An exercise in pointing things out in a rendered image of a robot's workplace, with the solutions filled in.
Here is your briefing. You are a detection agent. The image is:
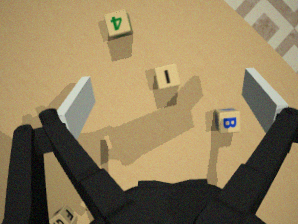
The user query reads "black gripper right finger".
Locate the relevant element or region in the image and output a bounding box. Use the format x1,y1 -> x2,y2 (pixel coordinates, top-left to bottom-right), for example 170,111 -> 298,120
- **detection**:
196,68 -> 298,224

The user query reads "tan flat mat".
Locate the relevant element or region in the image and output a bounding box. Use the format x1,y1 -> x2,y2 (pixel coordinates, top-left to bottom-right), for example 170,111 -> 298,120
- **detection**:
44,157 -> 93,224

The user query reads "tan letter block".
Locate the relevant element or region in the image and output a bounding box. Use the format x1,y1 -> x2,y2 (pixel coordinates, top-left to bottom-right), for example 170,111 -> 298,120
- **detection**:
49,205 -> 77,224
154,63 -> 180,90
104,9 -> 133,39
214,108 -> 240,134

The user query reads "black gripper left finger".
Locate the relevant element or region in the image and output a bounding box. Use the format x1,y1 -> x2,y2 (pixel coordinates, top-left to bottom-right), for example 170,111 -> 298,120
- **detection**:
2,76 -> 154,224

